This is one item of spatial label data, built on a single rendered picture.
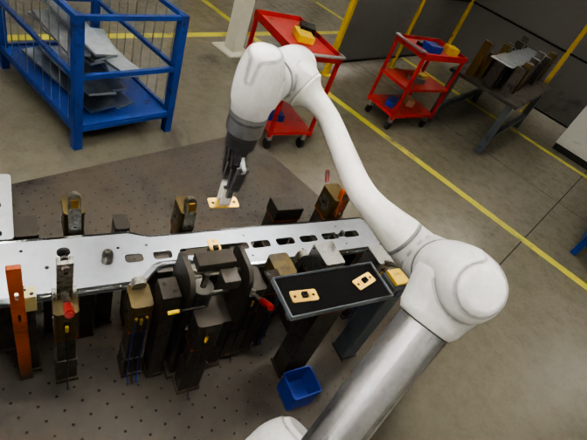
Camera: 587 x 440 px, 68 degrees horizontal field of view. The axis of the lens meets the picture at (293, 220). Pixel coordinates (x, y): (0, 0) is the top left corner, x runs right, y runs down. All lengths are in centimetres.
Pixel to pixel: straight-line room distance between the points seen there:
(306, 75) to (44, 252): 89
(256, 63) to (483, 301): 62
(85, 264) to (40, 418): 44
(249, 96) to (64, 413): 103
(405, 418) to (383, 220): 185
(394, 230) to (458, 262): 21
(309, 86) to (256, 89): 17
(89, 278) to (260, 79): 76
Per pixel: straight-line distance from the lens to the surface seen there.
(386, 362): 87
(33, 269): 140
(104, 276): 138
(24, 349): 142
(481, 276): 81
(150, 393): 153
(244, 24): 550
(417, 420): 274
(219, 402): 155
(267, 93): 97
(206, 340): 126
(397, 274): 149
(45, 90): 374
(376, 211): 98
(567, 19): 824
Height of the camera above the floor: 208
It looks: 39 degrees down
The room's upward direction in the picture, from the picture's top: 24 degrees clockwise
